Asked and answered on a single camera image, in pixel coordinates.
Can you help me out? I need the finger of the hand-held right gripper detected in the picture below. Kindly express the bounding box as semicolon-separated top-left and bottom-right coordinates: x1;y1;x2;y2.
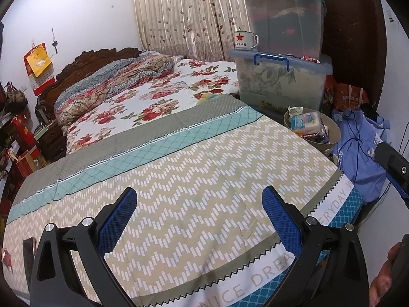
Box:
374;142;409;210

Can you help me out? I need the dark handbag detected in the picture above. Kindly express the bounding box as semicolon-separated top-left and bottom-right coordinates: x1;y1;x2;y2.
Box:
3;81;29;116

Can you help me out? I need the person's right hand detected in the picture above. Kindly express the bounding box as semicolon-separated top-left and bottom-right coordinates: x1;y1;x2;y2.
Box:
369;242;404;307

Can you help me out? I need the zigzag patterned bedspread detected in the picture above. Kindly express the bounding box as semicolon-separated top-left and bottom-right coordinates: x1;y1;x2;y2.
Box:
5;97;365;307

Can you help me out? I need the blue white tissue packet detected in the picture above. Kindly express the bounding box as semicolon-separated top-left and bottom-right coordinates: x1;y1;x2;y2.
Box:
289;112;322;135

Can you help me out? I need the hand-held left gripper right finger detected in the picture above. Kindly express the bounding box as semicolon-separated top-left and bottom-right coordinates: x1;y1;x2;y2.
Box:
261;186;370;307

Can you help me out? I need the leaf patterned curtain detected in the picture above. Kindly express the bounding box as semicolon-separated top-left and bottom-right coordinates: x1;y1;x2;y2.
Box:
129;0;253;63

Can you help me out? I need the blue cloth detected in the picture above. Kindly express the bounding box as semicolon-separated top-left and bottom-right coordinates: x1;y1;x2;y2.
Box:
331;107;392;203

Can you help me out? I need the red floral bed sheet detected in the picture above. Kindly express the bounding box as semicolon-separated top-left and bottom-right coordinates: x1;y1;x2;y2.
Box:
65;59;240;154

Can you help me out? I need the clear storage box teal lid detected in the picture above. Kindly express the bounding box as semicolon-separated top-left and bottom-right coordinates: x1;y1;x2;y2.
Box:
240;0;327;59

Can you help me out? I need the patchwork floral quilt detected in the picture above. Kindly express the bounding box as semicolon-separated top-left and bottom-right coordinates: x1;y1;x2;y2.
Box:
54;51;175;125

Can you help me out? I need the beige waste bin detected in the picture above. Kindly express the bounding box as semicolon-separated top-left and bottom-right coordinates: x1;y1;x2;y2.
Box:
284;106;342;155

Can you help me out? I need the carved wooden headboard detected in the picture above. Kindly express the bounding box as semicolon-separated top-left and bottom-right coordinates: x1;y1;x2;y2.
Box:
40;47;143;109

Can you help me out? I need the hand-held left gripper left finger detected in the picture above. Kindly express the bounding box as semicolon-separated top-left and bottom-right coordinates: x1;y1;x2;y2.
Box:
29;186;138;307

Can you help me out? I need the orange red plastic bag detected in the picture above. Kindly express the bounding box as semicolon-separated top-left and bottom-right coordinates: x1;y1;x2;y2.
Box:
324;77;371;111

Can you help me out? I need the dark wooden nightstand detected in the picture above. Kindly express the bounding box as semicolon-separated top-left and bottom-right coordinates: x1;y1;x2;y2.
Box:
35;97;67;160

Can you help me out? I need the red flat packet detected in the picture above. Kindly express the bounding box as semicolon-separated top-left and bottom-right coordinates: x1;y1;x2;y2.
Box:
2;248;13;271

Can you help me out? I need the red paper bag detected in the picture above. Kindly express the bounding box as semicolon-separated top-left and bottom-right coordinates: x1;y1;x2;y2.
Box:
15;150;43;176

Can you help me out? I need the yellow teal cloth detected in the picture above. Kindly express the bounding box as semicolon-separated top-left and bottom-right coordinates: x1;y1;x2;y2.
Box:
196;92;228;102

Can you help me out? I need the clear storage box blue handle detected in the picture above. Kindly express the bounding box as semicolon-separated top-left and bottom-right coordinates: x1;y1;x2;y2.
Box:
228;49;333;112

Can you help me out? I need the dark wooden door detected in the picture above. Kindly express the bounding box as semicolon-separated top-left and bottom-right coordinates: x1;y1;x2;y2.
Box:
315;0;382;112

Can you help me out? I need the white enamel mug red star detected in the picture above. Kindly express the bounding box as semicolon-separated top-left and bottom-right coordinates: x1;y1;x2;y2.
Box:
234;31;259;51

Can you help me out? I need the red gift box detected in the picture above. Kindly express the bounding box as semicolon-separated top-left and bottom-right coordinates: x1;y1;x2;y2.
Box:
9;114;36;154

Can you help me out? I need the yellow and red wall calendar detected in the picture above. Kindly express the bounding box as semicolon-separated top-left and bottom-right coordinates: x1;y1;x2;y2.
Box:
23;44;53;96

